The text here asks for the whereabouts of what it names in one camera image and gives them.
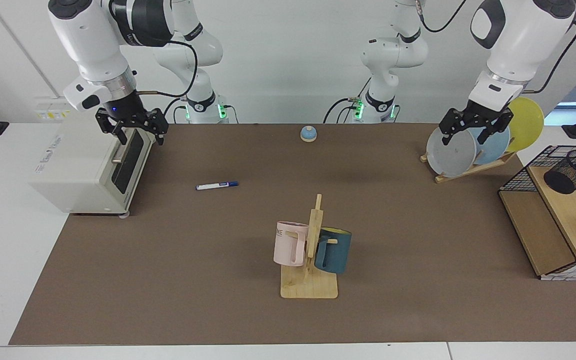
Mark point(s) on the white marker with blue cap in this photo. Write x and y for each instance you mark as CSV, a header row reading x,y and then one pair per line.
x,y
216,186

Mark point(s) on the black mesh pen holder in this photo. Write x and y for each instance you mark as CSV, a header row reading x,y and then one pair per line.
x,y
565,180

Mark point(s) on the light blue plate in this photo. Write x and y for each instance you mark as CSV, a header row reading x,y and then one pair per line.
x,y
495,147

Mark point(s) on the grey plate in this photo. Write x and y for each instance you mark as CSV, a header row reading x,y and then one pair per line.
x,y
450,160

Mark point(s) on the wooden plate rack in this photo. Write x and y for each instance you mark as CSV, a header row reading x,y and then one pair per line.
x,y
468,171

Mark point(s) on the yellow plate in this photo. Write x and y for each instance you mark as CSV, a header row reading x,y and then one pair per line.
x,y
528,125

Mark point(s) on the pale toaster oven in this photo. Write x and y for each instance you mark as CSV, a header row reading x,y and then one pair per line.
x,y
78,170

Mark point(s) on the brown table cloth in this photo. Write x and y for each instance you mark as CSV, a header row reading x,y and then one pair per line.
x,y
168,275

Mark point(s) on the small blue round bell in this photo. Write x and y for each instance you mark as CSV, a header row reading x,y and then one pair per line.
x,y
308,134

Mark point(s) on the dark teal mug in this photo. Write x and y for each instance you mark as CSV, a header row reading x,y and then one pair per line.
x,y
335,252

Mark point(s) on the pink mug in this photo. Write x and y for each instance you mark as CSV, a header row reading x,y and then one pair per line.
x,y
288,245

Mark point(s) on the wooden cup stand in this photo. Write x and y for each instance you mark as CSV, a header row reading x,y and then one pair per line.
x,y
310,287

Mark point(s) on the white wall socket strip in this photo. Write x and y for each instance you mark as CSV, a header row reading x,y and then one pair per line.
x,y
48,112

